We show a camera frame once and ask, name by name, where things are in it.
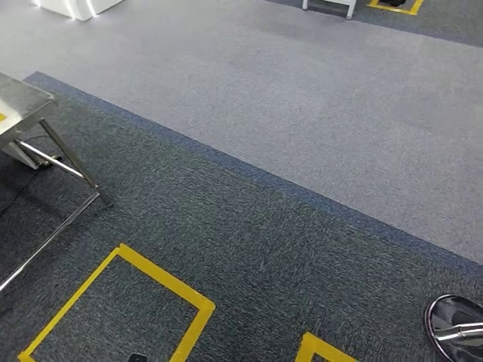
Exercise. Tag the white display plinth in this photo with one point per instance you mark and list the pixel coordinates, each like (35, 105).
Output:
(79, 6)

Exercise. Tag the stainless steel workbench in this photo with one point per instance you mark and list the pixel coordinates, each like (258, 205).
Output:
(23, 102)

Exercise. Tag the white table legs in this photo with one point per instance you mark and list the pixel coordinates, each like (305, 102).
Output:
(349, 6)

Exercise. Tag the grey metal plate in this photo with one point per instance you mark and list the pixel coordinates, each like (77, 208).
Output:
(137, 358)

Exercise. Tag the chrome pole with round base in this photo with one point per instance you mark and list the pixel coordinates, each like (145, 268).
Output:
(456, 325)

